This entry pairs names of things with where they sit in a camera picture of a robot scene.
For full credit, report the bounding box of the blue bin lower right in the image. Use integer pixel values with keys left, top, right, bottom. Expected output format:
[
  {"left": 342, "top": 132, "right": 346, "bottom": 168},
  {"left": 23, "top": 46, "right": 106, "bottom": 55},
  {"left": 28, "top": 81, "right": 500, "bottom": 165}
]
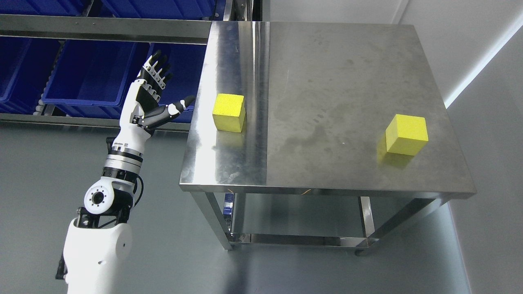
[{"left": 148, "top": 43, "right": 207, "bottom": 106}]

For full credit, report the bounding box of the stainless steel table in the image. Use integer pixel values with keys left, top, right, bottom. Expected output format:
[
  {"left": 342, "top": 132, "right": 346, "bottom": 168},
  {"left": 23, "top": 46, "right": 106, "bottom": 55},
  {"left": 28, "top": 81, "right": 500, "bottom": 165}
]
[{"left": 179, "top": 22, "right": 476, "bottom": 256}]

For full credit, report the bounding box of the yellow foam block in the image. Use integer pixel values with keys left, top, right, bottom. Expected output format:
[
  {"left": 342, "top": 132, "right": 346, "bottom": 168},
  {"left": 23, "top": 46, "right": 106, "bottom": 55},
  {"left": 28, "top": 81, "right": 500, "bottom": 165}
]
[
  {"left": 212, "top": 93, "right": 246, "bottom": 133},
  {"left": 385, "top": 114, "right": 429, "bottom": 156}
]

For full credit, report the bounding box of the blue bin lower left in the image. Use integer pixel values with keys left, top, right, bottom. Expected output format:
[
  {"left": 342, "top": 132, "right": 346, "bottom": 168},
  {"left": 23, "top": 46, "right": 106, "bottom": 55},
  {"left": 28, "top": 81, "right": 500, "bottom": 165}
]
[{"left": 0, "top": 36, "right": 60, "bottom": 115}]

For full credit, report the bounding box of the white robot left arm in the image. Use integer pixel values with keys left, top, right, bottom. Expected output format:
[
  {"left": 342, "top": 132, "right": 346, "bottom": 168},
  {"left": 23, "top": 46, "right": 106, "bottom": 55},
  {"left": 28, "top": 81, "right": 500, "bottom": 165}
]
[{"left": 56, "top": 136, "right": 146, "bottom": 294}]

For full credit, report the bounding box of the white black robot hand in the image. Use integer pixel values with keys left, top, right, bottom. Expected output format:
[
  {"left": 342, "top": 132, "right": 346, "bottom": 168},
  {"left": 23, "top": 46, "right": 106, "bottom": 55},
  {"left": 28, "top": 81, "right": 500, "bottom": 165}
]
[{"left": 113, "top": 50, "right": 196, "bottom": 158}]

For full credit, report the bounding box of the steel shelf rack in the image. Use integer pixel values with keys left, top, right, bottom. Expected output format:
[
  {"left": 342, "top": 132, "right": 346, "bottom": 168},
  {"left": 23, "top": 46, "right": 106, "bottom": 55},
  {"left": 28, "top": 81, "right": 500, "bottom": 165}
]
[{"left": 0, "top": 0, "right": 268, "bottom": 129}]

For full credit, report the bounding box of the blue bin upper shelf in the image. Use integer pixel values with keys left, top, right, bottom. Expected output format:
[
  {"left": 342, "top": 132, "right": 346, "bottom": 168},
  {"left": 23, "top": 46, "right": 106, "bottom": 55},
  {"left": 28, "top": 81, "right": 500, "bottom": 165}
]
[{"left": 101, "top": 0, "right": 226, "bottom": 20}]

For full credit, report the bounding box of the blue bin lower middle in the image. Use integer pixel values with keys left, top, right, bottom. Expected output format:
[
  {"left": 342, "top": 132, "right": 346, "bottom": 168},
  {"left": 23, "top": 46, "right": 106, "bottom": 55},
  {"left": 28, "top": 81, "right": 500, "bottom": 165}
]
[{"left": 42, "top": 40, "right": 150, "bottom": 119}]

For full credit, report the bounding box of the blue bin upper left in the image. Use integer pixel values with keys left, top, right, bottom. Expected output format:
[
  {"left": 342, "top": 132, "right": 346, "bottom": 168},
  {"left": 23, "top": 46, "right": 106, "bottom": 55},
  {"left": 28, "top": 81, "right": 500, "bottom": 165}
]
[{"left": 0, "top": 0, "right": 90, "bottom": 16}]

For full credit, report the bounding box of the blue bin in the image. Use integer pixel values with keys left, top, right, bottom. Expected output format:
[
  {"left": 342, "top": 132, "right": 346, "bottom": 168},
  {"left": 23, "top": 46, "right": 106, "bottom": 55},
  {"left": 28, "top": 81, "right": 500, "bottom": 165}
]
[
  {"left": 148, "top": 43, "right": 207, "bottom": 106},
  {"left": 0, "top": 0, "right": 90, "bottom": 16},
  {"left": 0, "top": 36, "right": 60, "bottom": 115},
  {"left": 42, "top": 40, "right": 150, "bottom": 119}
]

